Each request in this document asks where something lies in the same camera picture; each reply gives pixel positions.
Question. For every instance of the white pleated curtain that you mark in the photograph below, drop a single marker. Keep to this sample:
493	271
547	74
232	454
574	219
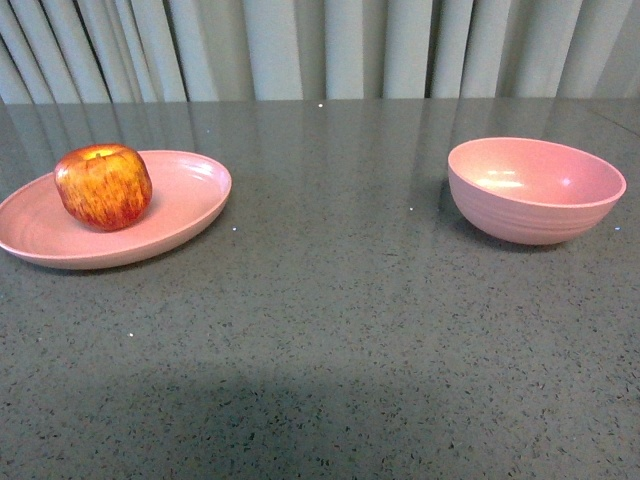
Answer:
73	52

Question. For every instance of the pink bowl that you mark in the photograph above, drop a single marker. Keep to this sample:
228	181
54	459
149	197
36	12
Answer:
530	191

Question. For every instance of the pink plate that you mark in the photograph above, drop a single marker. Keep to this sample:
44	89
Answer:
190	190

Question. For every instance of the red yellow apple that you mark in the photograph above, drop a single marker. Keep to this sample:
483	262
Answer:
104	186

